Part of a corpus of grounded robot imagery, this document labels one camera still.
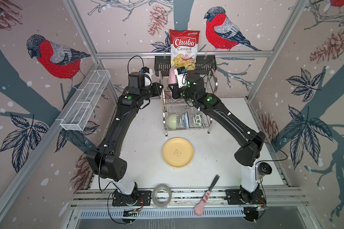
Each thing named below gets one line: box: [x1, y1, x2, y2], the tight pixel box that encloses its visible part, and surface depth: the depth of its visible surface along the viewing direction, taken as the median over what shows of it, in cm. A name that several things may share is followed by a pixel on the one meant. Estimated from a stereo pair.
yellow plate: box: [162, 137, 194, 169], surface depth 92 cm
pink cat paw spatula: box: [193, 174, 220, 217], surface depth 73 cm
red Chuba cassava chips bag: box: [169, 29, 201, 71], surface depth 85 cm
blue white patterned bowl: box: [181, 111, 191, 129], surface depth 93 cm
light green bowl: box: [166, 113, 177, 130], surface depth 92 cm
